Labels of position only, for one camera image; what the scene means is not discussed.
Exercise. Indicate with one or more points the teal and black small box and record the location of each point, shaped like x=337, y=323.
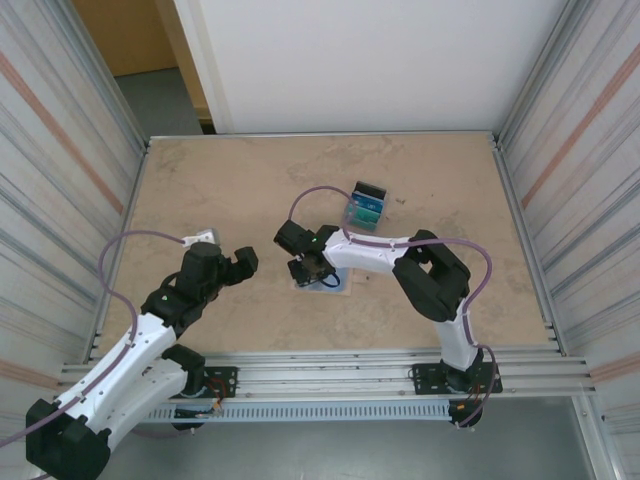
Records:
x=370, y=203
x=387, y=210

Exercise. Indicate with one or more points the brown wooden door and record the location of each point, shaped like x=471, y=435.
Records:
x=125, y=35

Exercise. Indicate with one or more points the translucent striped enclosure panel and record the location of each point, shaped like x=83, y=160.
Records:
x=50, y=150
x=590, y=150

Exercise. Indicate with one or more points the tan door frame edge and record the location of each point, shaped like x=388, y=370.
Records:
x=192, y=60

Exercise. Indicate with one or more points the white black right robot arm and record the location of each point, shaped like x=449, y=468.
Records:
x=370, y=250

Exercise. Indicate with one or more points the teal credit card stack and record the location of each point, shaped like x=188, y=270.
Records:
x=362, y=220

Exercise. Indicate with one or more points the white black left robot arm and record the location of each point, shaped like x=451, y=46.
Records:
x=125, y=365

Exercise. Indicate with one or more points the black credit card stack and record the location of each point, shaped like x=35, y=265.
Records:
x=370, y=190

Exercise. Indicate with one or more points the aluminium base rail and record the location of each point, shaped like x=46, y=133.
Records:
x=325, y=372

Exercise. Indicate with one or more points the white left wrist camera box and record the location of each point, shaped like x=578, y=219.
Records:
x=205, y=236

